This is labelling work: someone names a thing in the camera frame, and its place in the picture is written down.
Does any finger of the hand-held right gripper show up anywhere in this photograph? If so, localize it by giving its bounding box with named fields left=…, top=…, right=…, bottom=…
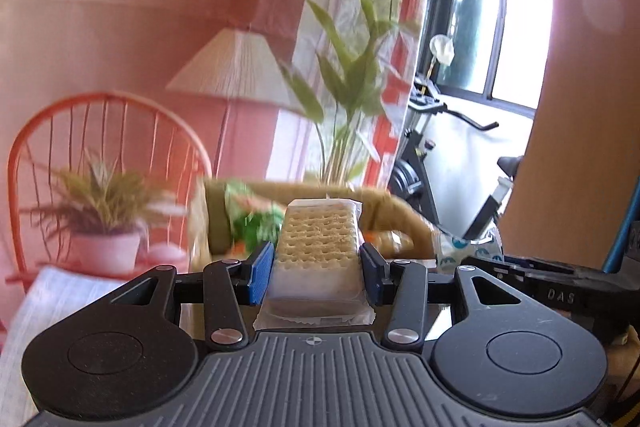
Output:
left=460, top=254, right=532, bottom=277

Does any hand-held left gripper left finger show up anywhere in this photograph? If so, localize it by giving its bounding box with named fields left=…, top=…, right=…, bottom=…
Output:
left=106, top=241, right=277, bottom=353

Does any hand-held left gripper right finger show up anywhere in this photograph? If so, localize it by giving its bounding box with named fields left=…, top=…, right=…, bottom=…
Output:
left=359, top=242, right=527, bottom=353

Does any green and orange snack packet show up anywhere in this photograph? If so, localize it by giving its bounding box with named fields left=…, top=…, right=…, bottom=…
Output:
left=222, top=179, right=287, bottom=255

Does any clear cracker packet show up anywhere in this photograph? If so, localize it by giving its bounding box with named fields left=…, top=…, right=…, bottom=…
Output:
left=254, top=197, right=377, bottom=330

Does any brown cardboard box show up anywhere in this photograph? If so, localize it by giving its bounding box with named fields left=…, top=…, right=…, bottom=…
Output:
left=192, top=177, right=441, bottom=260

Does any white and blue packet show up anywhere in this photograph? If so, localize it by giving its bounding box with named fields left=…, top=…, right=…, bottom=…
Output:
left=434, top=227, right=504, bottom=271

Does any blue edged dark object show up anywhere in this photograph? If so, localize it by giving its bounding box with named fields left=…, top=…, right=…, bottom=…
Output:
left=601, top=218, right=640, bottom=277

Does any black and white exercise bike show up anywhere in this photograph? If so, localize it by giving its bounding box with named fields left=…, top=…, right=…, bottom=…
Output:
left=389, top=74, right=527, bottom=244

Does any brown wooden panel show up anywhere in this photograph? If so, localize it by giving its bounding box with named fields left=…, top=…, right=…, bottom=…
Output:
left=499, top=0, right=640, bottom=269

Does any plaid tablecloth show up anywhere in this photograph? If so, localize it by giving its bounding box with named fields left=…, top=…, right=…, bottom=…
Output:
left=0, top=264, right=151, bottom=427

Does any white bulb on gold stand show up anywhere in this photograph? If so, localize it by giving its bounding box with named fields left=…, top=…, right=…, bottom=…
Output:
left=424, top=33, right=457, bottom=84

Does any dark framed window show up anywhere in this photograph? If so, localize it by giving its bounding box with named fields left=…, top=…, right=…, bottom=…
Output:
left=439, top=0, right=557, bottom=118

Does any pink printed room backdrop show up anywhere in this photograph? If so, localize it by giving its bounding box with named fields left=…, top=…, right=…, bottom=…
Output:
left=0, top=0, right=442, bottom=280

